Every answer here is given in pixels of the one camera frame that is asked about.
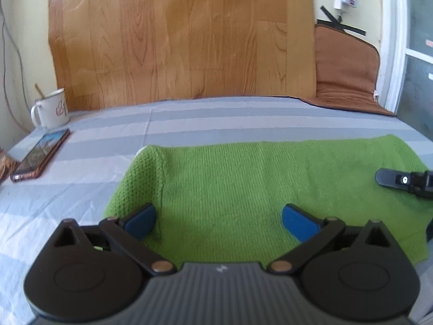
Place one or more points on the brown snack packet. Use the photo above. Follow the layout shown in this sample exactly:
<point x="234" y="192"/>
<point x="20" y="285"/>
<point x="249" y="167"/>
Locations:
<point x="7" y="164"/>

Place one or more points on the wooden stick in mug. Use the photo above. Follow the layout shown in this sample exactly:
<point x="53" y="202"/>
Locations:
<point x="39" y="91"/>

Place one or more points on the brown quilted mat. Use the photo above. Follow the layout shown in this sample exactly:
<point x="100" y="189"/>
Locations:
<point x="345" y="67"/>

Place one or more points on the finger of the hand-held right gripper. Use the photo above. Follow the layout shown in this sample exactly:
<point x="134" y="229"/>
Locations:
<point x="392" y="178"/>

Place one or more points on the green knitted sweater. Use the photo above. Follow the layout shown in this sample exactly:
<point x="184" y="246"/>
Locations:
<point x="236" y="182"/>

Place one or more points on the smartphone in brown case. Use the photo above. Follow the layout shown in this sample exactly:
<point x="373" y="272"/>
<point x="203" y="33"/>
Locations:
<point x="40" y="152"/>

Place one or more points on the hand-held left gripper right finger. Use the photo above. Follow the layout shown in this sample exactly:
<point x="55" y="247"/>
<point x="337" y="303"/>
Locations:
<point x="297" y="223"/>

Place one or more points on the grey striped bed sheet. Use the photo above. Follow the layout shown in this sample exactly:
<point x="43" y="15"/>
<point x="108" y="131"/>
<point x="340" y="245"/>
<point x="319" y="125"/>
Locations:
<point x="220" y="118"/>

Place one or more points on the wood pattern board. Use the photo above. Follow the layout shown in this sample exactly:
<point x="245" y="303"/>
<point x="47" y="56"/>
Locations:
<point x="182" y="34"/>

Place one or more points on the white door frame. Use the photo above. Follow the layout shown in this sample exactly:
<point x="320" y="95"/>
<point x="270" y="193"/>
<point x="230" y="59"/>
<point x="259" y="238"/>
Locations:
<point x="394" y="40"/>

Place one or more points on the white enamel mug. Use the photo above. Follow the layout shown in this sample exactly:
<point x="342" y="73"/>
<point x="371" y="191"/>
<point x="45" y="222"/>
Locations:
<point x="50" y="111"/>

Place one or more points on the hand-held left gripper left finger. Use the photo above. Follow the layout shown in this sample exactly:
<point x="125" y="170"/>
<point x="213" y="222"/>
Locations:
<point x="140" y="220"/>

